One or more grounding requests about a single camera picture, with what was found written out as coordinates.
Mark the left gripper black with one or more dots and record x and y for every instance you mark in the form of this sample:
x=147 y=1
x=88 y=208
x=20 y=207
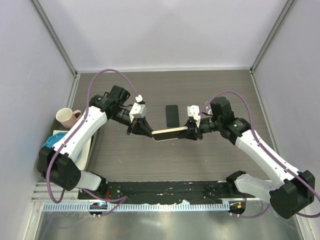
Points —
x=140 y=126

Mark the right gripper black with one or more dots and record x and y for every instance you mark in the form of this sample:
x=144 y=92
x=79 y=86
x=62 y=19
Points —
x=192 y=131

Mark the teal smartphone black screen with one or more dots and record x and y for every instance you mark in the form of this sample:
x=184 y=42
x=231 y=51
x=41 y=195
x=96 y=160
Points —
x=172 y=116

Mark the black smartphone gold edge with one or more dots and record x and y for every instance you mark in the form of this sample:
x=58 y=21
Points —
x=159 y=136

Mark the clear phone case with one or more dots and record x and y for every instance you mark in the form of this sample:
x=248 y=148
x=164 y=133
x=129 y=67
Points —
x=208 y=110

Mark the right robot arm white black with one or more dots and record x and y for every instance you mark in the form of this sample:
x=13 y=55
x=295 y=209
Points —
x=288 y=190

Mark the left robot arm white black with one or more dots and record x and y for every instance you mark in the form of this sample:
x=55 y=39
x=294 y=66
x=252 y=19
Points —
x=57 y=164

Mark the white square plate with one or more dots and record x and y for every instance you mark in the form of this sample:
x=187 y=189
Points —
x=82 y=158

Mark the pink mug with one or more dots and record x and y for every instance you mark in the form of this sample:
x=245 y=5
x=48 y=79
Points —
x=68 y=117

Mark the dark green tray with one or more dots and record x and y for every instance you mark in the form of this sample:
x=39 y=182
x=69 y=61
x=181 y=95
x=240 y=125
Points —
x=57 y=126

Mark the blue dotted plate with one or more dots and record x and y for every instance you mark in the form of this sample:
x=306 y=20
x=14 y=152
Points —
x=53 y=142

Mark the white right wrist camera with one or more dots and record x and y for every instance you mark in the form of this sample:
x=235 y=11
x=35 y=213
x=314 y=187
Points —
x=194 y=115

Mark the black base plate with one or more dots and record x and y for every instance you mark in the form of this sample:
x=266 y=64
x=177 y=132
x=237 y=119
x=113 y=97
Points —
x=172 y=192

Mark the slotted cable duct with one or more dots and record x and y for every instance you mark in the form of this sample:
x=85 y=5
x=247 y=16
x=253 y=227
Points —
x=92 y=206

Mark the left aluminium corner post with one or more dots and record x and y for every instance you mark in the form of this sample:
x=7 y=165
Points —
x=53 y=35

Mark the aluminium corner post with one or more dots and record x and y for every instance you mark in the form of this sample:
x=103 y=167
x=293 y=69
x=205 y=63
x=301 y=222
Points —
x=53 y=35
x=288 y=5

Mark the right aluminium corner post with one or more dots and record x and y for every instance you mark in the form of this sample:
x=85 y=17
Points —
x=288 y=5

